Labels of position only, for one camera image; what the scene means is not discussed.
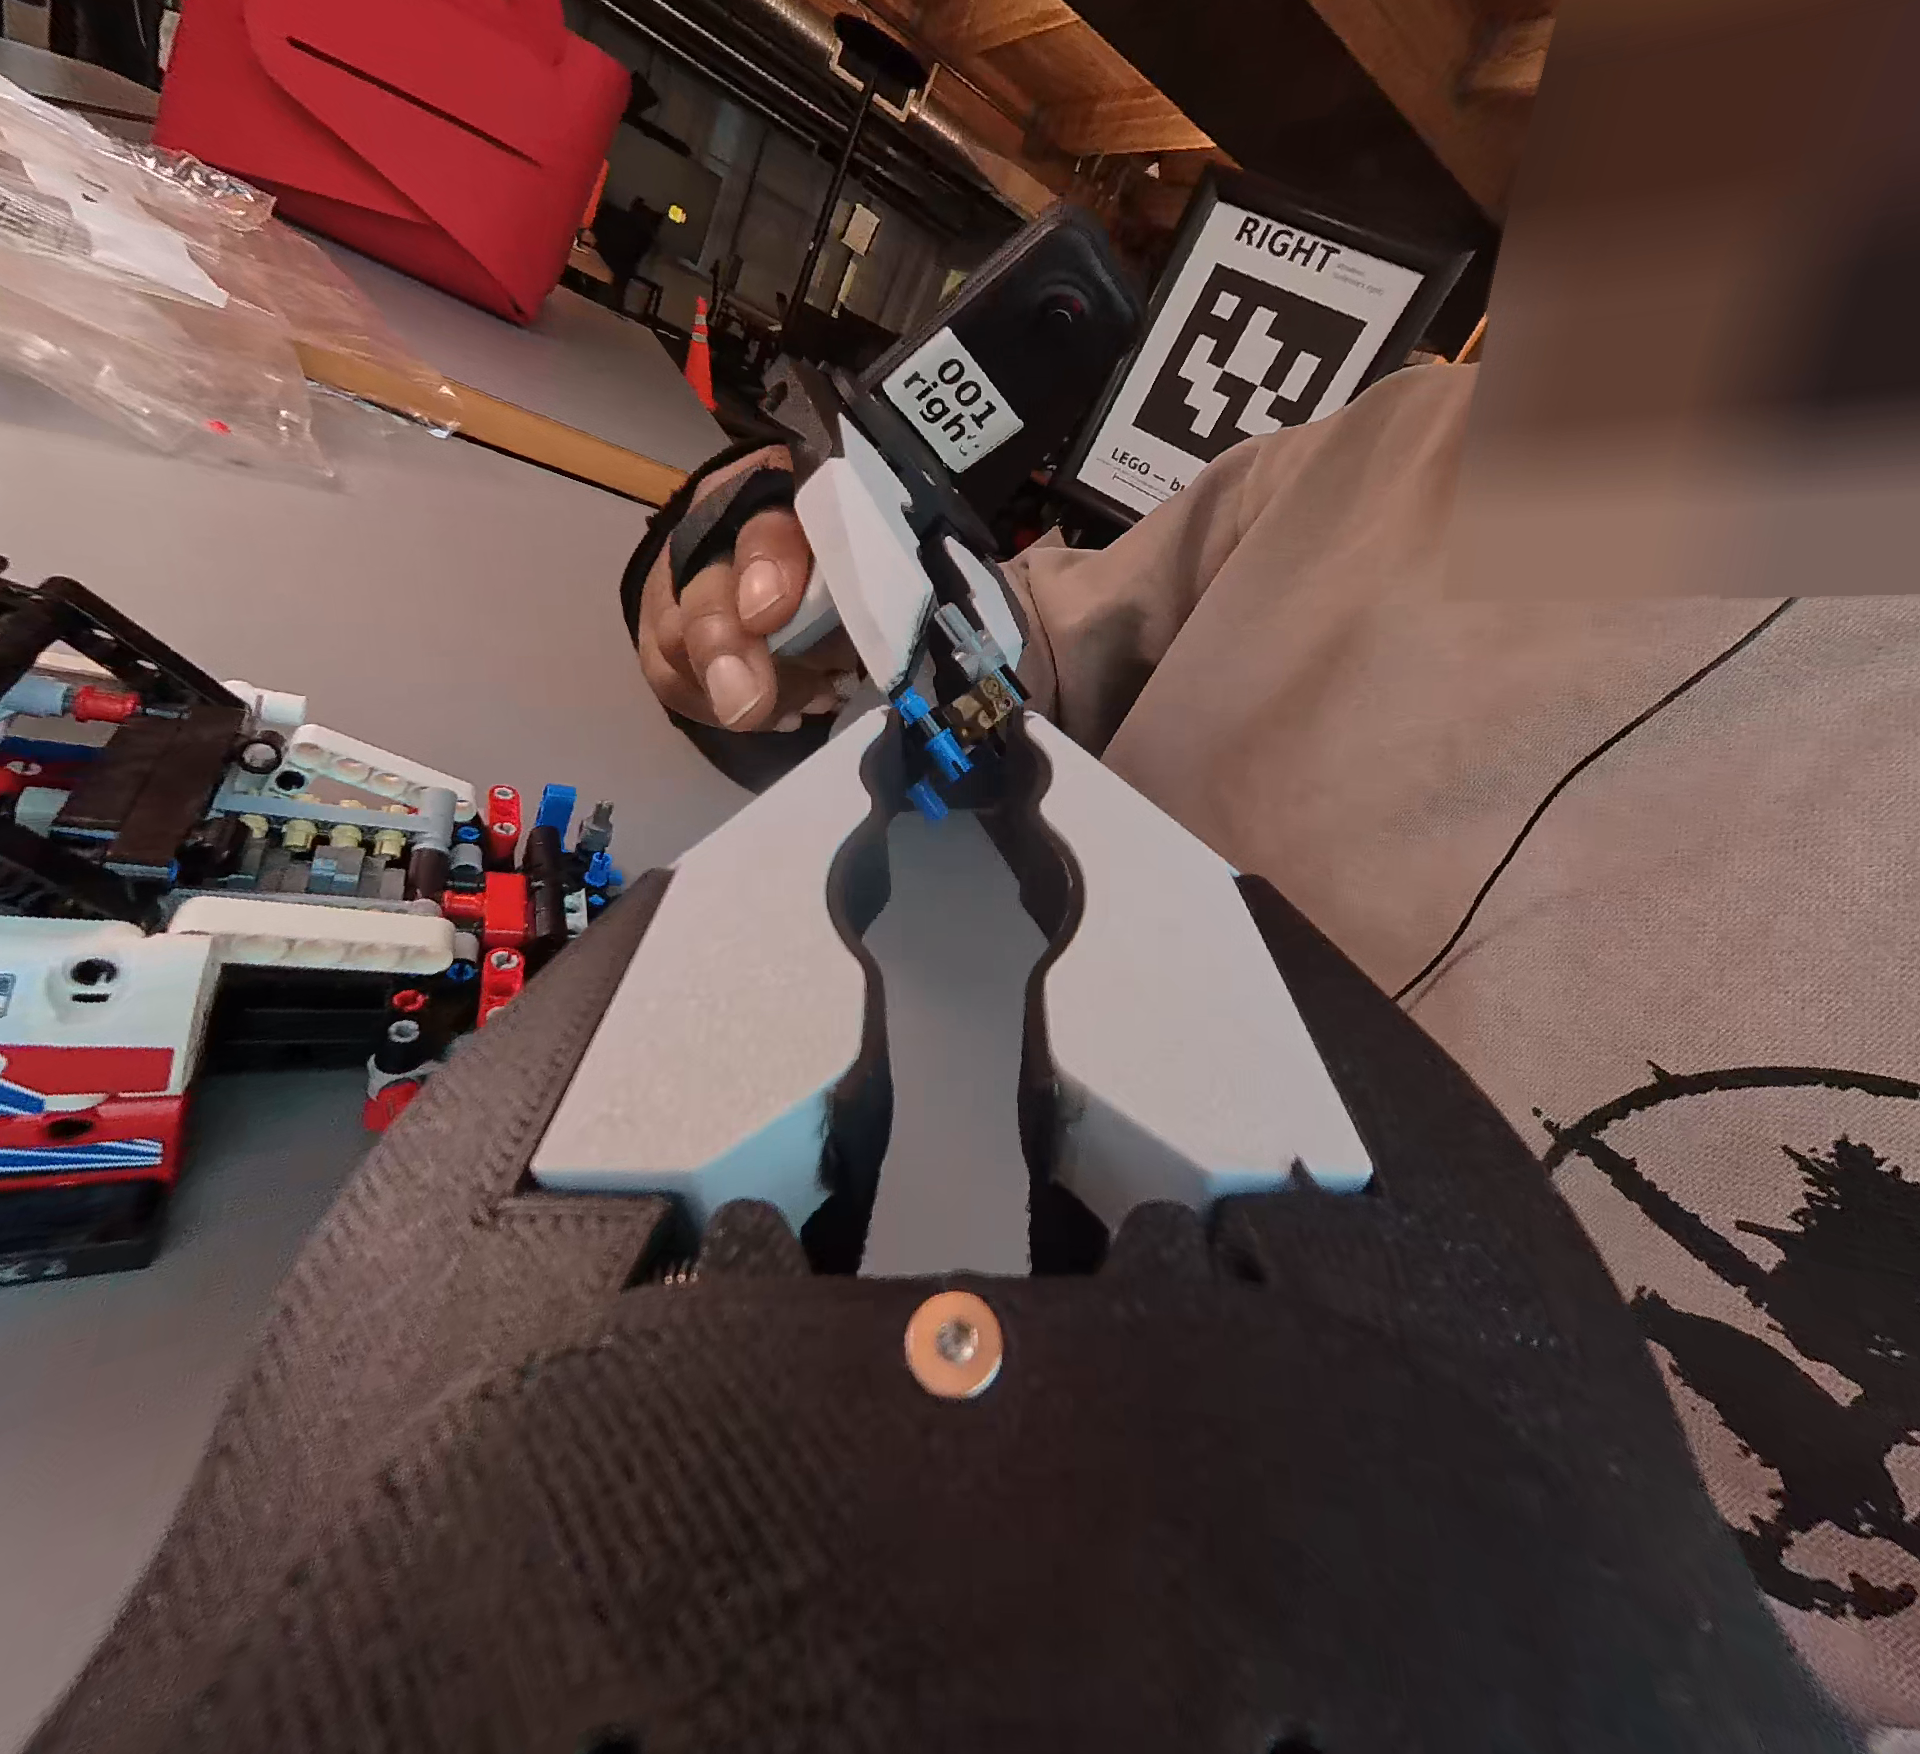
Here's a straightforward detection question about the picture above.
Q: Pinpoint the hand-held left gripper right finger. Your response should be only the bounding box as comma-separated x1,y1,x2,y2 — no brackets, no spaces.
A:
1016,716,1378,1273

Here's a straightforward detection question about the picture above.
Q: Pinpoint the red storage bin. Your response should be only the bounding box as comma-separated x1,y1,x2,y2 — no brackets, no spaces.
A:
154,0,632,327

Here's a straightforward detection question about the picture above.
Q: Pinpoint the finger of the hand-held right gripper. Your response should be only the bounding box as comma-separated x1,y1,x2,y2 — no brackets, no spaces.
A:
934,537,1029,694
792,414,934,692

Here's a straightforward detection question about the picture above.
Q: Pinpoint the toy brick race car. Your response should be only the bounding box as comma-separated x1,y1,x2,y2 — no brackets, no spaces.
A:
0,569,622,1282

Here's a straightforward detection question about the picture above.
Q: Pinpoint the thin black microphone cable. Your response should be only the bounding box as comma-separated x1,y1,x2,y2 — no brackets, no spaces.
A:
1391,596,1797,1002

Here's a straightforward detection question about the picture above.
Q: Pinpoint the person's right hand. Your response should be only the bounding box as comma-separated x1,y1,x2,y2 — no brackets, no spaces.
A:
634,512,870,740

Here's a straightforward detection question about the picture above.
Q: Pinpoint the black pole stand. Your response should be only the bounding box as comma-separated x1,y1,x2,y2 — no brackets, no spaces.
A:
786,14,923,330

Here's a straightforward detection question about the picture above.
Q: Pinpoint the person's beige sweatshirt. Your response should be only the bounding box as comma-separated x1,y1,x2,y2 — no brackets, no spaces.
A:
1101,591,1920,1754

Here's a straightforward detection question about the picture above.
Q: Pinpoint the grey desk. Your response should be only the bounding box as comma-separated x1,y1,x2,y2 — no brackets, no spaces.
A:
0,37,1036,1754

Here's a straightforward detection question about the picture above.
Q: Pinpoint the small black brick beam assembly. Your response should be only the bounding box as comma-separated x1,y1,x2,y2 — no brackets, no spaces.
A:
885,599,1036,819

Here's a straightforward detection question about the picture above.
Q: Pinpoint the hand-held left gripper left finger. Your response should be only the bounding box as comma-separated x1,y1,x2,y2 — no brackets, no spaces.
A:
533,716,912,1278

